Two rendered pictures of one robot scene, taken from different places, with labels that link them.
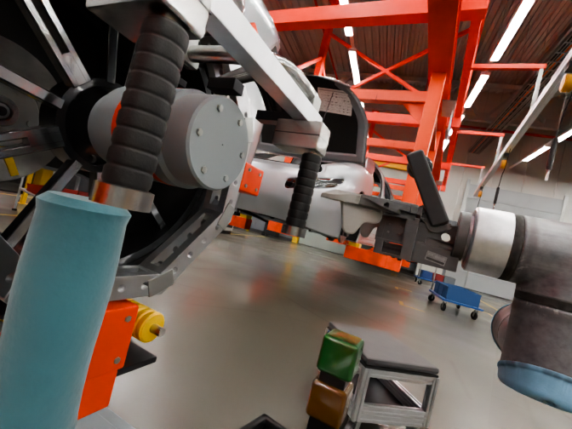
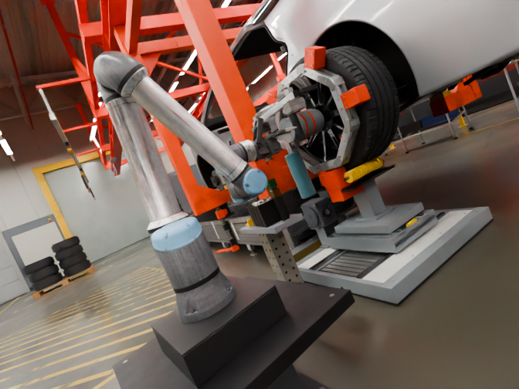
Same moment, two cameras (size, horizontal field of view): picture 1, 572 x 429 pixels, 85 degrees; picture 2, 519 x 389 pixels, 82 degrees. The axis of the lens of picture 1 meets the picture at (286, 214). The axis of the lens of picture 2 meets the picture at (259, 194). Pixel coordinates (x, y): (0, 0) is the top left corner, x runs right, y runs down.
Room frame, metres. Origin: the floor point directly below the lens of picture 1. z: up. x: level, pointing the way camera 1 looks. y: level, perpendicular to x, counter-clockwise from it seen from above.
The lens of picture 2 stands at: (1.15, -1.25, 0.71)
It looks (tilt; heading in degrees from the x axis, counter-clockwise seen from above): 4 degrees down; 128
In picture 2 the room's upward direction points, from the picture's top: 23 degrees counter-clockwise
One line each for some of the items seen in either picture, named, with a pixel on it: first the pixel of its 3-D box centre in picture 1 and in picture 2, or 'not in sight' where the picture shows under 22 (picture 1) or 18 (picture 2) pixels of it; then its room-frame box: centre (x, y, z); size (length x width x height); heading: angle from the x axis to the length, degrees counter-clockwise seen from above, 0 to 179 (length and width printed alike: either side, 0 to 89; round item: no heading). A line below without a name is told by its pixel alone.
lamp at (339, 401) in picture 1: (329, 397); (275, 193); (0.35, -0.10, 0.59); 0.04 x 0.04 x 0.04; 64
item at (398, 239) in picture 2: not in sight; (377, 230); (0.55, 0.43, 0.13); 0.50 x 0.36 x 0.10; 154
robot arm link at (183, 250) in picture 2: not in sight; (183, 249); (0.37, -0.70, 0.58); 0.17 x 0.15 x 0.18; 150
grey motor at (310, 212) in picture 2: not in sight; (336, 212); (0.28, 0.58, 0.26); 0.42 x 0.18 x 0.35; 64
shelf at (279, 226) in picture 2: not in sight; (268, 224); (0.17, -0.01, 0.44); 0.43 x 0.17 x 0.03; 154
